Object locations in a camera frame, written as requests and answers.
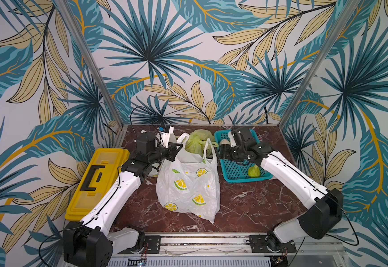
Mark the right metal corner post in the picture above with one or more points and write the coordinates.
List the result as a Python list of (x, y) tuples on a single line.
[(334, 34)]

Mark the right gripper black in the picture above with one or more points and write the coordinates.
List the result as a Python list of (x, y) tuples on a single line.
[(224, 152)]

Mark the left metal corner post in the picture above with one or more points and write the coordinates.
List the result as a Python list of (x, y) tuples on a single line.
[(71, 22)]

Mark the yellow plastic toolbox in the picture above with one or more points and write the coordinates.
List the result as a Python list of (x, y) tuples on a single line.
[(100, 175)]

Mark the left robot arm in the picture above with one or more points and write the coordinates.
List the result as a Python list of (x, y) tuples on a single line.
[(90, 242)]

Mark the green pear basket right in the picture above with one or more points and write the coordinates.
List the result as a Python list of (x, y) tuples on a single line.
[(254, 172)]

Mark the metal corner post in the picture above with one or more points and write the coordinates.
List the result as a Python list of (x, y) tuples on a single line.
[(334, 34), (71, 22)]

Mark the white pear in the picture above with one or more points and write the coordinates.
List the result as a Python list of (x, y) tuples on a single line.
[(224, 143)]

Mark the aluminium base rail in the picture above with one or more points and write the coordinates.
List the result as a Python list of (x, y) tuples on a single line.
[(166, 249)]

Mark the green avocado print plastic bag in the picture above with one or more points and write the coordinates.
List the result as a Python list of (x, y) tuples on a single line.
[(197, 140)]

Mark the white lemon print plastic bags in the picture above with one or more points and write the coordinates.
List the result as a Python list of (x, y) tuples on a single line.
[(190, 183)]

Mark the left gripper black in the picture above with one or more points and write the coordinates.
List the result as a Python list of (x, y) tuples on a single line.
[(173, 151)]

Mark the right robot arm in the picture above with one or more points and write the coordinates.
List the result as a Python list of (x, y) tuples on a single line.
[(323, 206)]

